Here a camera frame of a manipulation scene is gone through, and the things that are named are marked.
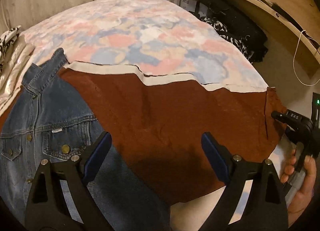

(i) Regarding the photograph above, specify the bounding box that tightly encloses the white label box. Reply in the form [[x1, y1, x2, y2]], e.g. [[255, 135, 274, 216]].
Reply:
[[180, 0, 197, 12]]

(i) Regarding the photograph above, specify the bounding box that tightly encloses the person's right hand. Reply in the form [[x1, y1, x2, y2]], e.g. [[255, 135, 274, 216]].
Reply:
[[280, 148, 318, 219]]

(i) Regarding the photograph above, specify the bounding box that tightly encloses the black white patterned fabric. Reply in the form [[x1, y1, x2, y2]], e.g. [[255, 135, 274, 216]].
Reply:
[[200, 16, 254, 61]]

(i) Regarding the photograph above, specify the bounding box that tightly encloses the white charging cable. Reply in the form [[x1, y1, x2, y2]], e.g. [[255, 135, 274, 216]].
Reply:
[[292, 30, 320, 87]]

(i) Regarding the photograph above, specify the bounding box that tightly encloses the black white patterned garment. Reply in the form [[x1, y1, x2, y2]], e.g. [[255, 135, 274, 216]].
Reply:
[[0, 25, 21, 72]]

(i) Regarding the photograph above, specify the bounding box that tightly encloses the cream satin folded garment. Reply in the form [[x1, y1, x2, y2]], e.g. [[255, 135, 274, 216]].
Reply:
[[1, 36, 35, 115]]

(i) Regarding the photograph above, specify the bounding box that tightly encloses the wooden desk shelf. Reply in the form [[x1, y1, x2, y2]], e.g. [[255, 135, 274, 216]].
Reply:
[[227, 0, 319, 78]]

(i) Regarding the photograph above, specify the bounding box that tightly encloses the blue denim jacket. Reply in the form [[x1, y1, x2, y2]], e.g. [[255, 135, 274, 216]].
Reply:
[[1, 48, 170, 230]]

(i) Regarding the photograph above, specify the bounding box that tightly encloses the pastel floral bed cover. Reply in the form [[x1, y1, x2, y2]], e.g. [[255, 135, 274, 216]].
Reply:
[[23, 0, 268, 93]]

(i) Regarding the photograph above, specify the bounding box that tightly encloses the rust brown cloth white trim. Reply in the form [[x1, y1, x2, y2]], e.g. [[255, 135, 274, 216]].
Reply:
[[58, 69, 285, 205]]

